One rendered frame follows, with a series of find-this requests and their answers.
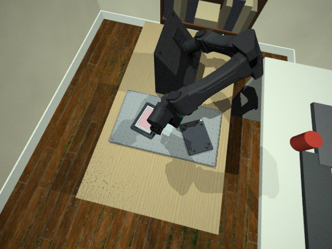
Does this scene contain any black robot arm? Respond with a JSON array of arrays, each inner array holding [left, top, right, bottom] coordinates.
[[147, 27, 264, 135]]

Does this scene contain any white multi-well plate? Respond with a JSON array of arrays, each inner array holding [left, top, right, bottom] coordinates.
[[135, 105, 154, 134]]

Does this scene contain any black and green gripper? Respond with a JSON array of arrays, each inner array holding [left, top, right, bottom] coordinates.
[[155, 102, 184, 128]]

